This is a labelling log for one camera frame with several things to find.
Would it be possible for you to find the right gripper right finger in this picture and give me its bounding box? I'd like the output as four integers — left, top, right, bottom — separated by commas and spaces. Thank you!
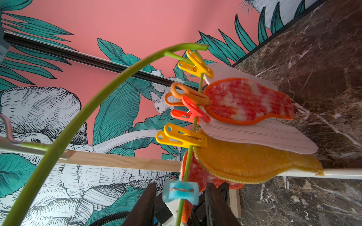
205, 183, 240, 226

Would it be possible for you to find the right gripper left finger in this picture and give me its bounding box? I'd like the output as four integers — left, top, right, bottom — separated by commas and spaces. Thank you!
122, 183, 156, 226

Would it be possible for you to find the orange-edged felt insole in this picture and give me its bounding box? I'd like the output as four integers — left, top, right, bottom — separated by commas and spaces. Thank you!
204, 78, 295, 125
182, 153, 244, 223

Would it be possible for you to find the yellow-edged felt insole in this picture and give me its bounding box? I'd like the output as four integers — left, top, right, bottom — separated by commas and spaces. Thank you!
194, 130, 324, 184

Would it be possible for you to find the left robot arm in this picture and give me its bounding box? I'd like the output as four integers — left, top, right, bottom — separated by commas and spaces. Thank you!
86, 192, 207, 226

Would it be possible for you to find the light blue clothespin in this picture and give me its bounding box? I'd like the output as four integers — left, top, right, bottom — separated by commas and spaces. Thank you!
162, 180, 199, 205

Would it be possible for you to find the yellow clothespin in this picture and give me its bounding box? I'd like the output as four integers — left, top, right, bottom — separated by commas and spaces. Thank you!
156, 123, 207, 148
178, 50, 214, 78

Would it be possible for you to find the white thin insole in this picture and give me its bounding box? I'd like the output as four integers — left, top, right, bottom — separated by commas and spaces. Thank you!
200, 119, 318, 154

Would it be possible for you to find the red clothespin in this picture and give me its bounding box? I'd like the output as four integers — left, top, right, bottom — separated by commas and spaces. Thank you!
171, 96, 211, 124

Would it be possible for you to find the orange clothespin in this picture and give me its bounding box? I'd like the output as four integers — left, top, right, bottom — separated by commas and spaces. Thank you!
164, 82, 211, 106

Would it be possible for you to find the white embossed foam insole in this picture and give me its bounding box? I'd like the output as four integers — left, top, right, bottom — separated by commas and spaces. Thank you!
204, 63, 278, 91

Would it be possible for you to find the wooden hanger rack frame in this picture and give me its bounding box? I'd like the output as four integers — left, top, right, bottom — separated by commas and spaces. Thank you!
0, 135, 362, 218

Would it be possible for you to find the left black frame post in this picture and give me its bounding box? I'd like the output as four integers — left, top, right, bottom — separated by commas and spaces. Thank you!
3, 32, 174, 86

